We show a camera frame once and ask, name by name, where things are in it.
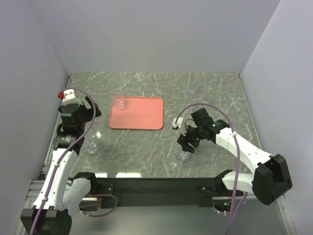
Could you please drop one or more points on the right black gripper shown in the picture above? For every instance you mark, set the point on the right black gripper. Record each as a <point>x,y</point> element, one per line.
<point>183,140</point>

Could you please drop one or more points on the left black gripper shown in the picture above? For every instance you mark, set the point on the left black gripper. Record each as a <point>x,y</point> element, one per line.
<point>89,111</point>

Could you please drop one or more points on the clear faceted glass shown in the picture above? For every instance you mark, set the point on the clear faceted glass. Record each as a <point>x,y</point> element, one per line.
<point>91,144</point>
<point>118,99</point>

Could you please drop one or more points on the clear round glass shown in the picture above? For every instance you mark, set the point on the clear round glass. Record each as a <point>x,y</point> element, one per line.
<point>179,155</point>

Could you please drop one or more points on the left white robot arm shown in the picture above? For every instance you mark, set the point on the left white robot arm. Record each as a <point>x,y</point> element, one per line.
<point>52,211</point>

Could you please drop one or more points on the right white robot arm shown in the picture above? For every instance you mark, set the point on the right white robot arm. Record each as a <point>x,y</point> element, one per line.
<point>269,178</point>

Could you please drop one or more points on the pink plastic tray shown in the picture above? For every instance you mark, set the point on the pink plastic tray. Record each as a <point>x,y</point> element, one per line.
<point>139,113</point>

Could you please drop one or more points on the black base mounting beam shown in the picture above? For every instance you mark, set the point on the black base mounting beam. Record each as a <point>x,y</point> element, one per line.
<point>136,192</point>

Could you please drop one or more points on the clear glass back right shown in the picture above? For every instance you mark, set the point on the clear glass back right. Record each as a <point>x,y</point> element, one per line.
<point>190,91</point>

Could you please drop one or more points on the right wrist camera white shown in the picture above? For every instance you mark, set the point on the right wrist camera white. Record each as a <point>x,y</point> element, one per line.
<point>177,124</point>

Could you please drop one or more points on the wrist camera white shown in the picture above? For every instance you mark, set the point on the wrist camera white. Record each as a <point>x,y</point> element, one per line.
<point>177,124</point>
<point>69,96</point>

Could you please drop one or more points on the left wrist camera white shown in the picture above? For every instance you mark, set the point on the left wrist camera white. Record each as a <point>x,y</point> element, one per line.
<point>69,96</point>

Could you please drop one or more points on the aluminium rail left edge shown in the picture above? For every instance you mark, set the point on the aluminium rail left edge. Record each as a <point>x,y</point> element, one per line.
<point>48,156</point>

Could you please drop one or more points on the aluminium frame rail front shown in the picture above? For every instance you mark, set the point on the aluminium frame rail front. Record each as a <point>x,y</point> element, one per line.
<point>36,186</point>

